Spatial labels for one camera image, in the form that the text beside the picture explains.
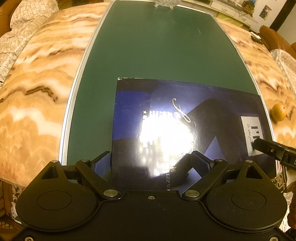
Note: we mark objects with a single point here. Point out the patterned rug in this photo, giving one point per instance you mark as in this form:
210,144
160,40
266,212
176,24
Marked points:
282,179

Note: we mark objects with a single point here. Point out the brown leather sofa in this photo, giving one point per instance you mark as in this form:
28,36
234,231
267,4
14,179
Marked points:
5,14

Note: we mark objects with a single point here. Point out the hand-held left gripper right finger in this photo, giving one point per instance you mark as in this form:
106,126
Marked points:
201,162

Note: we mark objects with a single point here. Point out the white lace armchair cover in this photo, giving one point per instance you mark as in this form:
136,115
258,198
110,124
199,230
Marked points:
283,64

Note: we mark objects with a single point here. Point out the brown leather armchair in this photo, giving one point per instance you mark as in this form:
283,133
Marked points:
275,38

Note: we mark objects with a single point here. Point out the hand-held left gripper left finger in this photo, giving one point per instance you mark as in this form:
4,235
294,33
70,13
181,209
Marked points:
103,162

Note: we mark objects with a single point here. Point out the blue wall poster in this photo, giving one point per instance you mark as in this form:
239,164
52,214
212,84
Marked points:
265,11

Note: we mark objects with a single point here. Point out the glossy dark blue box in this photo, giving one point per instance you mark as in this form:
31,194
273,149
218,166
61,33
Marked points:
208,97

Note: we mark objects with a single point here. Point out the marble desktop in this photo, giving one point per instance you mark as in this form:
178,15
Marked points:
34,92

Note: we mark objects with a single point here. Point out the patterned cushion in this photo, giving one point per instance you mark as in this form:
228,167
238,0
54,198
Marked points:
23,16

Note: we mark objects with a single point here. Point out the green board with metal frame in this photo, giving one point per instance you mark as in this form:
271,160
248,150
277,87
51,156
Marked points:
150,46

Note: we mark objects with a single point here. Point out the clear plastic object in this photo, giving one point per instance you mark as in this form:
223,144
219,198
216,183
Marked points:
166,2

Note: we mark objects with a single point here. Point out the orange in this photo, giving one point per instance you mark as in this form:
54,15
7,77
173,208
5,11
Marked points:
278,112

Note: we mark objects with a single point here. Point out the white tv cabinet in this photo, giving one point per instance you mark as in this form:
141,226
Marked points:
231,10

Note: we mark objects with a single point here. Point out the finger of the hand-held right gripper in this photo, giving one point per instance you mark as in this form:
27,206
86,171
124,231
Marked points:
268,147

